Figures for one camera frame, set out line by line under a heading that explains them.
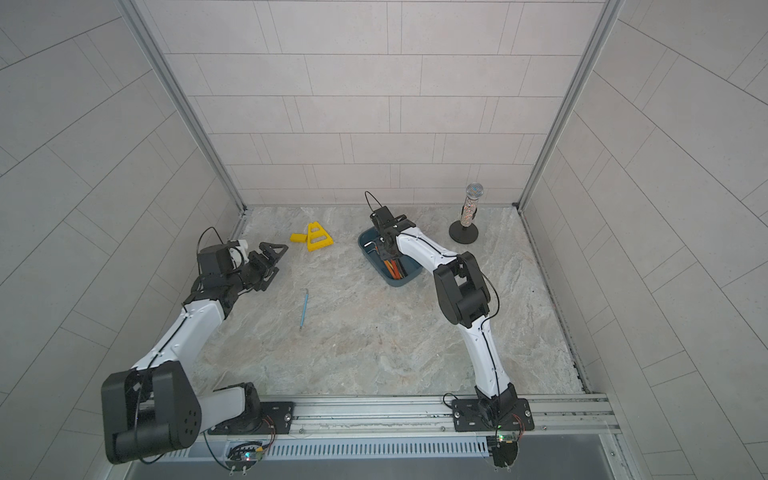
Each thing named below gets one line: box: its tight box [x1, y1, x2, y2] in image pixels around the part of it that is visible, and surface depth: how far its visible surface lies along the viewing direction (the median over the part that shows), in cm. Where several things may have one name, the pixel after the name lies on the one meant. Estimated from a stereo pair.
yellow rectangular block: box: [289, 233, 308, 243], surface depth 108 cm
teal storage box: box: [358, 226, 423, 287], surface depth 101 cm
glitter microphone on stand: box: [449, 182, 484, 245], surface depth 107 cm
